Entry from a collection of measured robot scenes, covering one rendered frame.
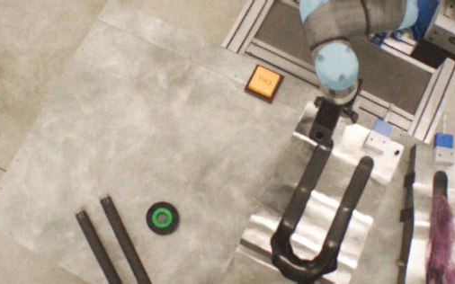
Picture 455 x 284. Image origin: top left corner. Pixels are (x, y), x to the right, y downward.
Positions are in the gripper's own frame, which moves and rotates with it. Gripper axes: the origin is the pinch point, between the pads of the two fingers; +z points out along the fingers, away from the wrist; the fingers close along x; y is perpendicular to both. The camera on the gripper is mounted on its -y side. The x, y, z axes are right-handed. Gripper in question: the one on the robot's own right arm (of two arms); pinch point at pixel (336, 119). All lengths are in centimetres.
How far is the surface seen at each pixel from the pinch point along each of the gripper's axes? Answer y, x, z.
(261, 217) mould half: -27.9, 5.7, -3.8
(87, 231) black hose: -49, 42, -3
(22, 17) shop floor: 5, 151, 75
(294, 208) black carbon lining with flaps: -22.8, 0.3, 1.0
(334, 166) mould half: -9.8, -3.7, 4.8
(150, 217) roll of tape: -40, 31, 1
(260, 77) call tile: 3.8, 23.0, 7.9
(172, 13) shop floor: 33, 92, 88
